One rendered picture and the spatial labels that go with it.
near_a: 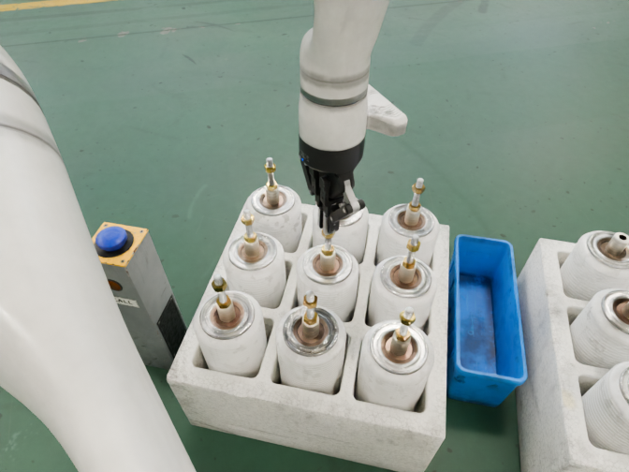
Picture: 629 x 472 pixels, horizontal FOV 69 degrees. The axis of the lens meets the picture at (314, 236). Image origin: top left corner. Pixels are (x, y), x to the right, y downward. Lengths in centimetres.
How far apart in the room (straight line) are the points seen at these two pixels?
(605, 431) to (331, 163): 49
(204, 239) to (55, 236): 90
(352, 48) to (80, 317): 33
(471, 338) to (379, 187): 46
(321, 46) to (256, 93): 115
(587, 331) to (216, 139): 104
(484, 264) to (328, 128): 61
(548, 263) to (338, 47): 58
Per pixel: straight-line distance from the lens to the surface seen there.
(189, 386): 70
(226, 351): 64
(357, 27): 43
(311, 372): 63
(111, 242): 67
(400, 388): 62
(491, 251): 99
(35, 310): 18
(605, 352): 78
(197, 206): 117
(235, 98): 155
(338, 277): 67
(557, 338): 79
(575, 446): 72
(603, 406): 71
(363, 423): 66
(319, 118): 48
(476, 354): 94
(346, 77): 45
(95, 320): 19
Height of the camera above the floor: 79
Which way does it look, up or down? 48 degrees down
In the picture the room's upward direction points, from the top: straight up
